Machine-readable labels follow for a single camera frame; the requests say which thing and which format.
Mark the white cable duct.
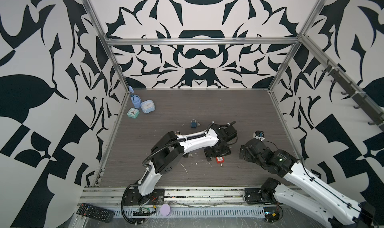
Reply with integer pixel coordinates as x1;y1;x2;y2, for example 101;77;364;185
115;206;266;219

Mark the wall hook rack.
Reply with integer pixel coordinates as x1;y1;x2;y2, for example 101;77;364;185
322;59;384;132

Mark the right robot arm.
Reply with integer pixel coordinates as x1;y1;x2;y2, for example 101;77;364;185
240;138;376;228

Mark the blue pen holder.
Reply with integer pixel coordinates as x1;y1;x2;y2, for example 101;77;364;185
128;86;142;109

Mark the green circuit board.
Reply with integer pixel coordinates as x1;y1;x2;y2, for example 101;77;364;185
133;206;157;216

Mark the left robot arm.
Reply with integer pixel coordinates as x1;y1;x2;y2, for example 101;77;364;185
121;121;238;225

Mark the purple round disc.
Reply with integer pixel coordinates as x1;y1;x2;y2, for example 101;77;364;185
160;204;172;217

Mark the aluminium frame corner post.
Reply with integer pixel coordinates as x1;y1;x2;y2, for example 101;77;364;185
81;0;130;94

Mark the red safety padlock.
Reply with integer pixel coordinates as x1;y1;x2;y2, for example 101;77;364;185
216;157;225;167

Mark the light blue alarm clock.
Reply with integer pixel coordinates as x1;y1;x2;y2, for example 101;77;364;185
141;100;156;114

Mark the right electronics board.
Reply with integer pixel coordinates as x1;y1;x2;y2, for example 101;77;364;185
264;205;284;224

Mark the black remote control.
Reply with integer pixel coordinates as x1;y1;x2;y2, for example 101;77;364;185
76;203;114;223

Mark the green small clock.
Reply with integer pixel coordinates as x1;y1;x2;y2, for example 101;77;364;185
127;108;140;119

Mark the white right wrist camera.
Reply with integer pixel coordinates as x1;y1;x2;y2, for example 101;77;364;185
253;131;265;141

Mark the blue padlock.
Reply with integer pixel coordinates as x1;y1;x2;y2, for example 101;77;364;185
190;119;200;129

